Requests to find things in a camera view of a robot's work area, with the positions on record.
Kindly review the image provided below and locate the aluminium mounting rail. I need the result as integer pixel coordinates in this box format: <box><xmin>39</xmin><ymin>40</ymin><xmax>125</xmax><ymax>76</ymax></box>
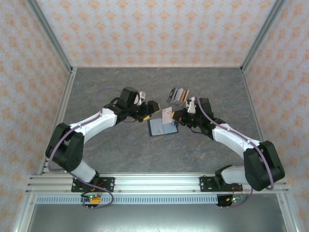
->
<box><xmin>25</xmin><ymin>173</ymin><xmax>290</xmax><ymax>194</ymax></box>

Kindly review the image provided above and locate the grey metal panel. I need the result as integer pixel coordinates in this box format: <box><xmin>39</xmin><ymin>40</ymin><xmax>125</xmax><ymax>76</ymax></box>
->
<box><xmin>26</xmin><ymin>204</ymin><xmax>290</xmax><ymax>232</ymax></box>

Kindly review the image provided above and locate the grey slotted cable duct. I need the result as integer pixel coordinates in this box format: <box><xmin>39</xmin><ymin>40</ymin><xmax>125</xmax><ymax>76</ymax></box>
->
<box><xmin>35</xmin><ymin>195</ymin><xmax>219</xmax><ymax>205</ymax></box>

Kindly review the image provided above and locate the blue card holder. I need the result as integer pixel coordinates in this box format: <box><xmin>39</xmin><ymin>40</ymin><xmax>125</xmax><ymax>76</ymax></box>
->
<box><xmin>147</xmin><ymin>117</ymin><xmax>180</xmax><ymax>138</ymax></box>

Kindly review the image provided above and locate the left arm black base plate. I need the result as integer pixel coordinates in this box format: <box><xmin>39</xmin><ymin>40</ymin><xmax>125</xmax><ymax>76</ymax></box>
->
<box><xmin>71</xmin><ymin>177</ymin><xmax>115</xmax><ymax>193</ymax></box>

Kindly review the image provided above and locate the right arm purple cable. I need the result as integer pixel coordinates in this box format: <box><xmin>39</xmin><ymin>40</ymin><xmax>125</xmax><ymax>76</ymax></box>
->
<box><xmin>197</xmin><ymin>91</ymin><xmax>276</xmax><ymax>209</ymax></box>

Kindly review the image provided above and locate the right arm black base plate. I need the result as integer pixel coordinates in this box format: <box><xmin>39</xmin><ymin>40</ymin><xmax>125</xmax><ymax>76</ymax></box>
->
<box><xmin>199</xmin><ymin>176</ymin><xmax>243</xmax><ymax>193</ymax></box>

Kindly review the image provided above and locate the aluminium side rail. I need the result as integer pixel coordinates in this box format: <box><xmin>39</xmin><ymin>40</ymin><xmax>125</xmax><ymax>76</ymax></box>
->
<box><xmin>38</xmin><ymin>67</ymin><xmax>78</xmax><ymax>175</ymax></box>
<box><xmin>241</xmin><ymin>69</ymin><xmax>276</xmax><ymax>174</ymax></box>

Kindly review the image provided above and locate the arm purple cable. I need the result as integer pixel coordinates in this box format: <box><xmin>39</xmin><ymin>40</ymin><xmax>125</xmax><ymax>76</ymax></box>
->
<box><xmin>197</xmin><ymin>91</ymin><xmax>276</xmax><ymax>209</ymax></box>
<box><xmin>47</xmin><ymin>88</ymin><xmax>114</xmax><ymax>210</ymax></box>

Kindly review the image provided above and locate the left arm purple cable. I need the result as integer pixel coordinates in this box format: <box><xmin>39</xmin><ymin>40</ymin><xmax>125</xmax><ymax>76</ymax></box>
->
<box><xmin>47</xmin><ymin>88</ymin><xmax>114</xmax><ymax>210</ymax></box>

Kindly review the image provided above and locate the pale pink credit card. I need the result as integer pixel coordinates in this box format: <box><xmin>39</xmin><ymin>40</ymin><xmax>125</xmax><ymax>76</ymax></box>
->
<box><xmin>162</xmin><ymin>107</ymin><xmax>173</xmax><ymax>125</ymax></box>

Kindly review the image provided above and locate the aluminium corner post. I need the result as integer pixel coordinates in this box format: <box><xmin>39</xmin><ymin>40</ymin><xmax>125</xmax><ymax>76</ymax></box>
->
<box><xmin>25</xmin><ymin>0</ymin><xmax>74</xmax><ymax>73</ymax></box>
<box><xmin>240</xmin><ymin>0</ymin><xmax>288</xmax><ymax>73</ymax></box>

